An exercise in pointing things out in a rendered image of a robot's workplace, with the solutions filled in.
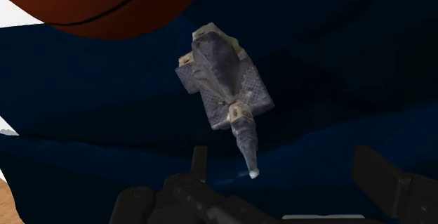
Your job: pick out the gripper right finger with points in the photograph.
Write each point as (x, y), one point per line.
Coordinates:
(393, 185)

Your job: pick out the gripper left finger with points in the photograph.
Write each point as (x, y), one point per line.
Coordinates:
(191, 196)

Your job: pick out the grey blue toy figure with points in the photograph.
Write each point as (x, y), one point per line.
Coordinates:
(224, 89)

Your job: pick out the orange basketball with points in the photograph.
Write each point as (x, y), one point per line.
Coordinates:
(102, 0)

